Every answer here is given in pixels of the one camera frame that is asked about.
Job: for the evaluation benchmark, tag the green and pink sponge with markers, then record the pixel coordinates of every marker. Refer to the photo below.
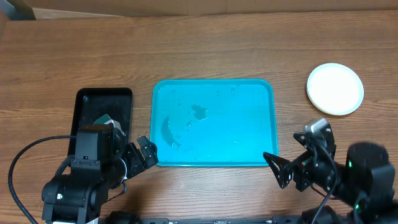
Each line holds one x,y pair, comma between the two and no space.
106,119

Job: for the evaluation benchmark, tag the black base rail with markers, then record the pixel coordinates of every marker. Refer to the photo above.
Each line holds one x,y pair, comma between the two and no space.
125,217

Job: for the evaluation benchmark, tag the light blue plate with stain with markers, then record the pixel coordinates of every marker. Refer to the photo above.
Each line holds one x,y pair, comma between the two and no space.
335,89

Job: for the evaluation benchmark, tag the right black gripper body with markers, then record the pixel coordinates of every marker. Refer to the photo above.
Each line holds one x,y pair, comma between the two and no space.
324,175

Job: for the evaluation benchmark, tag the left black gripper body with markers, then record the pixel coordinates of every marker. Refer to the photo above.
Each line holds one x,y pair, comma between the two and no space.
130,162

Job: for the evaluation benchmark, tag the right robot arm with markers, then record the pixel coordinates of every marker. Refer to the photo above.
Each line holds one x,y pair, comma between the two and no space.
358,191

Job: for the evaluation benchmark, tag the teal plastic serving tray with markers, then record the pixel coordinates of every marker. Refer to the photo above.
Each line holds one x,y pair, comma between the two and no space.
213,122

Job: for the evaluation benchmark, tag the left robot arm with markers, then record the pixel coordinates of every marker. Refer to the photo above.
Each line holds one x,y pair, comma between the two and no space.
103,160

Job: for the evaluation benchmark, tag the black rectangular tray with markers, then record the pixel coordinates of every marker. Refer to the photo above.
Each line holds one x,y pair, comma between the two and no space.
92,103

